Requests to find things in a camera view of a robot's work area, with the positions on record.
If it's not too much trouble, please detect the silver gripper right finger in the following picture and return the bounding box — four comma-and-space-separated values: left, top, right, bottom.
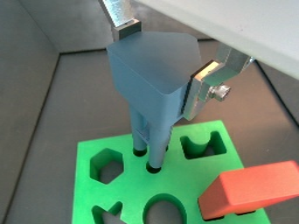
182, 43, 255, 120

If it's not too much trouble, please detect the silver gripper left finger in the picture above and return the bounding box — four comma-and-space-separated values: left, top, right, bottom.
99, 0, 141, 41

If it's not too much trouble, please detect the blue three prong object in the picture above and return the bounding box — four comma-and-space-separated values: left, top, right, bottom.
107, 31, 202, 172

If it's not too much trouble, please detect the green shape sorter board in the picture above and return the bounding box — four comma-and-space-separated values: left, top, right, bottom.
71, 121, 271, 224

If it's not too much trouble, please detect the red arch block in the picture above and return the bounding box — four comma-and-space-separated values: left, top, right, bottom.
199, 161, 299, 220

